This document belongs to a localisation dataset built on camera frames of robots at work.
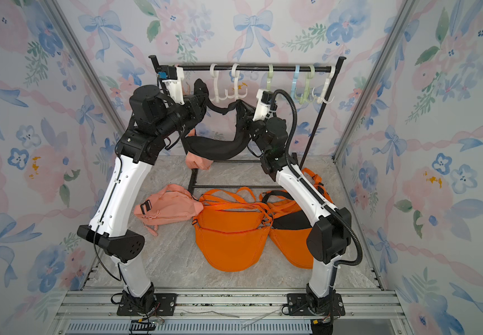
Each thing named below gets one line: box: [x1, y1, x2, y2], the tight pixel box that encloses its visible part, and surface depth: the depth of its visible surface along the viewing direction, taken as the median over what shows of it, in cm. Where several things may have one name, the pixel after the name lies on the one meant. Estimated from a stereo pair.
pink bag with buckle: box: [134, 183, 204, 236], surface depth 97 cm
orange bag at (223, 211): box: [192, 186, 273, 232], surface depth 98 cm
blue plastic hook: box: [290, 64, 301, 102], surface depth 70 cm
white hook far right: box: [311, 65, 336, 104], surface depth 76 cm
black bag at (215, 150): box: [183, 79, 252, 162], surface depth 72 cm
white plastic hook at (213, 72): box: [209, 63, 228, 103], surface depth 74 cm
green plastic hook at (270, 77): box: [266, 64, 274, 92], surface depth 72 cm
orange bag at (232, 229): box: [192, 187, 273, 273], surface depth 92 cm
